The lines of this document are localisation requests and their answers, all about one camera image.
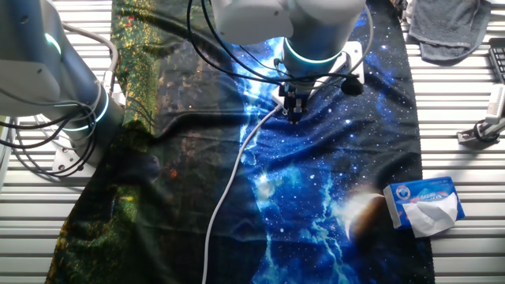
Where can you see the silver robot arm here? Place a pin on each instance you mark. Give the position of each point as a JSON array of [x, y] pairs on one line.
[[39, 75]]

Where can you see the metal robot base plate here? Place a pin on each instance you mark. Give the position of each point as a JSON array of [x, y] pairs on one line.
[[65, 161]]

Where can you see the white ribbed device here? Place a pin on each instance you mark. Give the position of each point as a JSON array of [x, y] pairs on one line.
[[497, 104]]

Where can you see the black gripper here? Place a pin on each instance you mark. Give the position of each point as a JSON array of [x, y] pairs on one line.
[[294, 94]]

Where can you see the white tissue sheet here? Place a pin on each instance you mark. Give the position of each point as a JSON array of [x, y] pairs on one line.
[[430, 217]]

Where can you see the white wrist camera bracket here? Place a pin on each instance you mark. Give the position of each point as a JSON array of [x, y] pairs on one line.
[[356, 59]]

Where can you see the black metal clamp stand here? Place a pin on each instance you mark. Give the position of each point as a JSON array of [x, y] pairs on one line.
[[479, 132]]

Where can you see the grey towel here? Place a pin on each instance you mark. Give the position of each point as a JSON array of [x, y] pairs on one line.
[[450, 27]]

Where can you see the galaxy and forest print cloth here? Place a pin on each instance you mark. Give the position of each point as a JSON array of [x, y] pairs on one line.
[[300, 189]]

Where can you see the black keyboard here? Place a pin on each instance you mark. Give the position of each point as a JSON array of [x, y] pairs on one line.
[[498, 59]]

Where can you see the blue tissue pack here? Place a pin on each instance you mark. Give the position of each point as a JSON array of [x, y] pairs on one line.
[[418, 189]]

